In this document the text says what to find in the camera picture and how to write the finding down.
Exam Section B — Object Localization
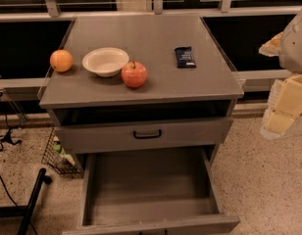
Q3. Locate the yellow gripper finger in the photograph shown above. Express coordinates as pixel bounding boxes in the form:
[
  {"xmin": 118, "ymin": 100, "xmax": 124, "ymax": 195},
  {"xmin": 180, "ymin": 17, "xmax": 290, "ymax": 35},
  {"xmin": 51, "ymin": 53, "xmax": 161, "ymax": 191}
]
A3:
[
  {"xmin": 260, "ymin": 74, "xmax": 302, "ymax": 140},
  {"xmin": 259, "ymin": 32, "xmax": 282, "ymax": 57}
]

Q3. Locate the red apple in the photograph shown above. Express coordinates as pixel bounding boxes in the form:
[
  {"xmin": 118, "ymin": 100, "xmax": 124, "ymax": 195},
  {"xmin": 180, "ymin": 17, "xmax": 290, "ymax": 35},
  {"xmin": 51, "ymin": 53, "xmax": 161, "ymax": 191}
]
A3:
[{"xmin": 121, "ymin": 62, "xmax": 147, "ymax": 88}]

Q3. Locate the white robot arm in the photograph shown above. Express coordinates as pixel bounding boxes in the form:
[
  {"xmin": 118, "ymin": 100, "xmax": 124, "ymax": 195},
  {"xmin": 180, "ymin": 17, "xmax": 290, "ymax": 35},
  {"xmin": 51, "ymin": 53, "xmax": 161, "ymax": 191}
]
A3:
[{"xmin": 259, "ymin": 9, "xmax": 302, "ymax": 140}]

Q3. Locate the closed grey top drawer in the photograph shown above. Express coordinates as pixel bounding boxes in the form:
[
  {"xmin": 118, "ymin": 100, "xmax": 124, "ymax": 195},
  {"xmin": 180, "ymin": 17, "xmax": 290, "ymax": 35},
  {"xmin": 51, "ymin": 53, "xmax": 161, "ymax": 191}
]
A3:
[{"xmin": 55, "ymin": 117, "xmax": 233, "ymax": 154}]

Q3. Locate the grey drawer cabinet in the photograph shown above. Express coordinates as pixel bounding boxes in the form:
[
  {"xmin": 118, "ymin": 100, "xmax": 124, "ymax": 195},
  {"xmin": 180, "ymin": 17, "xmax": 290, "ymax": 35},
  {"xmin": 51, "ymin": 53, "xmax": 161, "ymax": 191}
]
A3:
[{"xmin": 40, "ymin": 15, "xmax": 242, "ymax": 235}]

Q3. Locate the open grey middle drawer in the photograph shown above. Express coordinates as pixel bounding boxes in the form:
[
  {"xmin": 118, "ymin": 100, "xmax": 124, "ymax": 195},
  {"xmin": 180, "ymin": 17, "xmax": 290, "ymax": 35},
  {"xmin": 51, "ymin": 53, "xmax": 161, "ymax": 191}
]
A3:
[{"xmin": 63, "ymin": 147, "xmax": 240, "ymax": 235}]

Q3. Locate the dark blue snack packet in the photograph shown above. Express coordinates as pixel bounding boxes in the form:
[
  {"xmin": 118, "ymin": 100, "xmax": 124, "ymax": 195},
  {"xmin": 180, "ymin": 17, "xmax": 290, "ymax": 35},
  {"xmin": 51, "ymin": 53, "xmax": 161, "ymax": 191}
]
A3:
[{"xmin": 175, "ymin": 46, "xmax": 196, "ymax": 69}]

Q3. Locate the white paper bowl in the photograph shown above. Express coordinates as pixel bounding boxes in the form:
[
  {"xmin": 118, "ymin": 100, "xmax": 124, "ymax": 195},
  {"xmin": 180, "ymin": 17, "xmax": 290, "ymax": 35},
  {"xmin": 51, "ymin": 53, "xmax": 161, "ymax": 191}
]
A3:
[{"xmin": 82, "ymin": 47, "xmax": 129, "ymax": 77}]

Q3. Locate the orange fruit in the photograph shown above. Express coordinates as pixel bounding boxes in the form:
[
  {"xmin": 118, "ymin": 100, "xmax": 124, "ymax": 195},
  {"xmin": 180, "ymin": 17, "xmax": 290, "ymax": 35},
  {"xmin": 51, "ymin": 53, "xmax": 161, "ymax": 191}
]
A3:
[{"xmin": 50, "ymin": 50, "xmax": 74, "ymax": 72}]

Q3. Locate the black stand leg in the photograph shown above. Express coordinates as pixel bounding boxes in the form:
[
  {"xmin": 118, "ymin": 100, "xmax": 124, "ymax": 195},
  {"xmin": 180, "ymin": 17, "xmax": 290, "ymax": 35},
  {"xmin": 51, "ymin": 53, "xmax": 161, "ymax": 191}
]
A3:
[{"xmin": 0, "ymin": 168, "xmax": 52, "ymax": 235}]

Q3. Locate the black wire basket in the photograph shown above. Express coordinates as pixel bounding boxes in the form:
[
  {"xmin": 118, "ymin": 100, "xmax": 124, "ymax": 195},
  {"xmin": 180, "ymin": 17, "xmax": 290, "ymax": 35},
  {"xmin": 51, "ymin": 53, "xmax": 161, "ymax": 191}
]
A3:
[{"xmin": 41, "ymin": 129, "xmax": 82, "ymax": 175}]

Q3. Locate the black floor cable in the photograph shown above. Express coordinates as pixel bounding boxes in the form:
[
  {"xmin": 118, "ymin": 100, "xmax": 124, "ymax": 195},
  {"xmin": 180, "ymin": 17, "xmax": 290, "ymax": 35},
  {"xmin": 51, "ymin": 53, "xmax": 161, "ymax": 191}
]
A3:
[{"xmin": 0, "ymin": 113, "xmax": 39, "ymax": 235}]

